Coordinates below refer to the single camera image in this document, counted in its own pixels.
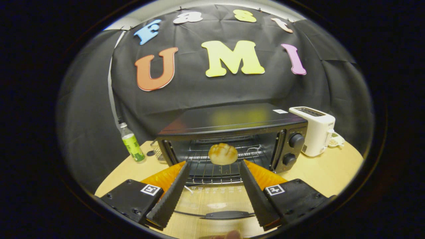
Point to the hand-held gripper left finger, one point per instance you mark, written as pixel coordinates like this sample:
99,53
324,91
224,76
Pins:
172,196

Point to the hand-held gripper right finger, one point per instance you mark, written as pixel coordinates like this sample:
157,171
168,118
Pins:
254,196

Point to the round bread bun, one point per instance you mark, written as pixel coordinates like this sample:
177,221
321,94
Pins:
223,154

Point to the black toaster oven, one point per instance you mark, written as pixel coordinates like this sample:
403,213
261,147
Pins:
232,119

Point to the white pop-up toaster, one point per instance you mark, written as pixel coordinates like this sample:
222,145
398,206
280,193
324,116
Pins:
315,132

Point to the clear utensil holder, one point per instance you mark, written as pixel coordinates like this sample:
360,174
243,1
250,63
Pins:
159,153

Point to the small black bottle cap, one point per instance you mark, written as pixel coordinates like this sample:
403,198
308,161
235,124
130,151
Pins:
150,153

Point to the green label drink bottle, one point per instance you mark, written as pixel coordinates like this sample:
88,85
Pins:
132,146

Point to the white divided snack dish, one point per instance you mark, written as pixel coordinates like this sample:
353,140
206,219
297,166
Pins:
337,141

